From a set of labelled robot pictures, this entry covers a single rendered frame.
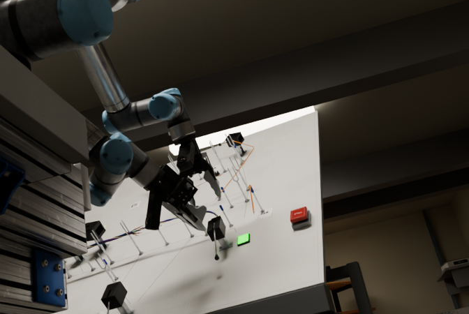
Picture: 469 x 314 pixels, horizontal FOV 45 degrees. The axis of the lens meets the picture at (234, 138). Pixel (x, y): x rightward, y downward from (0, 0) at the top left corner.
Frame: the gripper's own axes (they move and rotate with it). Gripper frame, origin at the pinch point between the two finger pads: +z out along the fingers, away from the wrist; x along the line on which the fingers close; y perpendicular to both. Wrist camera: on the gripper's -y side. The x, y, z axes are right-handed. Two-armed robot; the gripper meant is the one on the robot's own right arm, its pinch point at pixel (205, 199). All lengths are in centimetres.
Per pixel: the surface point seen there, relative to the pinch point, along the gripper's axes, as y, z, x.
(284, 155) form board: 42.9, -3.4, -21.0
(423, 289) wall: 687, 262, -45
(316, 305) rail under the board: -26.7, 32.2, -25.2
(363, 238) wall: 718, 172, 10
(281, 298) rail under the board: -24.8, 28.7, -17.1
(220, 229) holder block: -3.4, 9.6, -2.1
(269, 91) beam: 202, -42, -4
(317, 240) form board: -8.3, 20.7, -28.4
